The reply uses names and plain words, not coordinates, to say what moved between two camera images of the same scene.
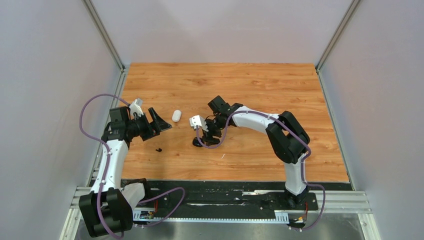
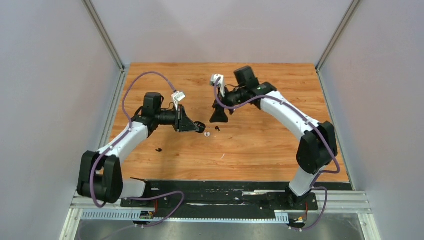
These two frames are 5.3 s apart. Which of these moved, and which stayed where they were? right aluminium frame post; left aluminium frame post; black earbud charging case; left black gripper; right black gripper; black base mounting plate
Moved: right black gripper; left black gripper; black earbud charging case
Stayed: right aluminium frame post; black base mounting plate; left aluminium frame post
